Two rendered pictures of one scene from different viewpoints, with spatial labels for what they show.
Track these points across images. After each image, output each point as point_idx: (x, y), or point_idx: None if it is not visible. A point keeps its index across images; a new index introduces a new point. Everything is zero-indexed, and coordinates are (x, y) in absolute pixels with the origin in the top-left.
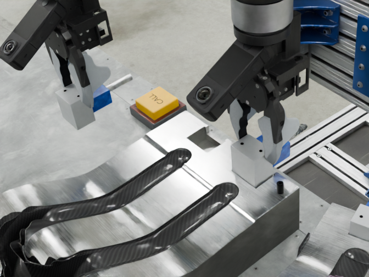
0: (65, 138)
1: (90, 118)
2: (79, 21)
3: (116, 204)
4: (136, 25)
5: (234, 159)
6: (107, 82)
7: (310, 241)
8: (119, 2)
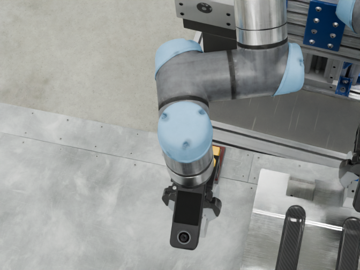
0: (149, 230)
1: (208, 223)
2: (210, 179)
3: None
4: None
5: (349, 202)
6: (127, 152)
7: None
8: None
